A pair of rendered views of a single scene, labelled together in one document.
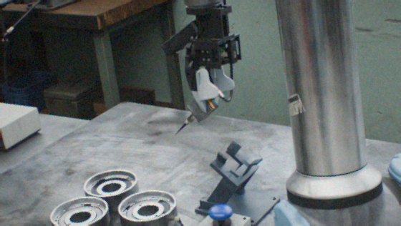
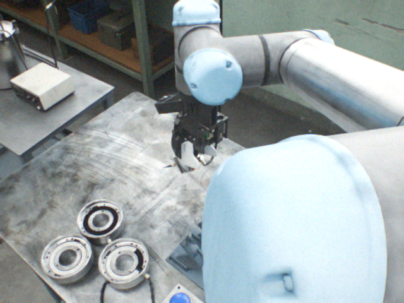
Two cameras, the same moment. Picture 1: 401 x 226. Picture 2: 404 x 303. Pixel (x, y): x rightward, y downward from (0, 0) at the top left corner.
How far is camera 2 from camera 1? 64 cm
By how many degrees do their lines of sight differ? 23
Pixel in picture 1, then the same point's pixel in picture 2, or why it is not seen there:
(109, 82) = (141, 30)
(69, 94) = (115, 28)
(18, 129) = (54, 94)
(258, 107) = not seen: hidden behind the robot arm
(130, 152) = (128, 163)
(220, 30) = (208, 120)
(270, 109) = not seen: hidden behind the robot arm
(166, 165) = (153, 188)
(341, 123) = not seen: outside the picture
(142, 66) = (171, 9)
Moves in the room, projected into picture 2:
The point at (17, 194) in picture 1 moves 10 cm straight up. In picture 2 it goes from (29, 199) to (14, 173)
